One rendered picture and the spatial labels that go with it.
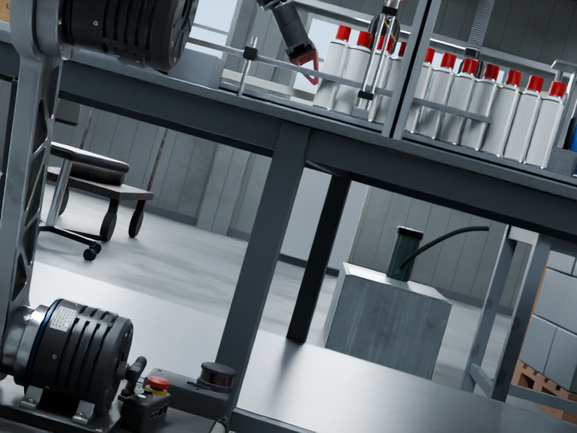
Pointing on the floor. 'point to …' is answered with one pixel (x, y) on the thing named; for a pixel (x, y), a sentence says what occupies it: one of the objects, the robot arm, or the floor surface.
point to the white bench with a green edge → (533, 273)
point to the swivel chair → (70, 113)
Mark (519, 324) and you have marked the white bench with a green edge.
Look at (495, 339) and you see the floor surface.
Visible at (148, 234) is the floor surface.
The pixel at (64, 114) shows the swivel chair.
